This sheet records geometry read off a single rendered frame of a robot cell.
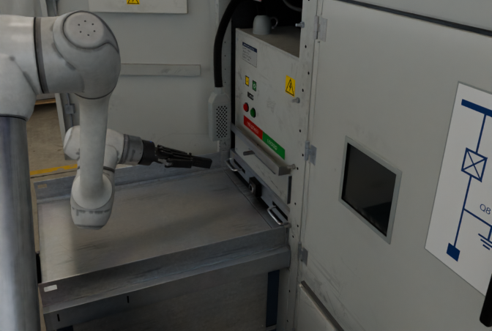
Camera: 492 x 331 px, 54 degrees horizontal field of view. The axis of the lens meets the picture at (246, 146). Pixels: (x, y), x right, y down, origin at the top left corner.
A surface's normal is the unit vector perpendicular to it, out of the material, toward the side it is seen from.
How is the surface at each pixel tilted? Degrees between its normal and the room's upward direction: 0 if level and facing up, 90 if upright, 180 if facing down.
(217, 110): 90
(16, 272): 64
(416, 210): 90
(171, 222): 0
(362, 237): 90
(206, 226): 0
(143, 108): 90
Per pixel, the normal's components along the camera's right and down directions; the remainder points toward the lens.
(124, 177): 0.40, 0.38
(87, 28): 0.40, -0.29
